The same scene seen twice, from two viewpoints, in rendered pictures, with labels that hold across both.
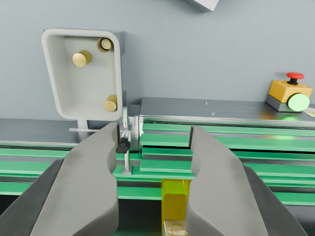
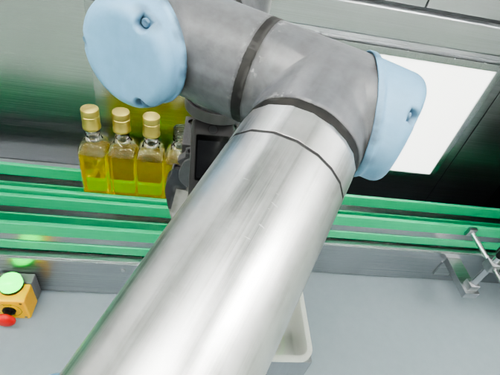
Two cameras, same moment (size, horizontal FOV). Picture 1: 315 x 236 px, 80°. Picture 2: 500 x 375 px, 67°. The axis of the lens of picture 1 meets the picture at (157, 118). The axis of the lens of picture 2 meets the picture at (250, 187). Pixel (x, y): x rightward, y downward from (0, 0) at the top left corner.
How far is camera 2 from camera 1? 42 cm
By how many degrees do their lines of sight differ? 22
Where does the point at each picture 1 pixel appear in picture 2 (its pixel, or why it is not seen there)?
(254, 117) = (73, 264)
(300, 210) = (17, 153)
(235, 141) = (109, 234)
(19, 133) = (341, 254)
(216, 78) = not seen: hidden behind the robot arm
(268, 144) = (72, 230)
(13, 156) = (338, 229)
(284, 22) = not seen: outside the picture
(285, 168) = (49, 204)
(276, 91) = (31, 300)
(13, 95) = (355, 300)
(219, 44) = not seen: hidden behind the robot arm
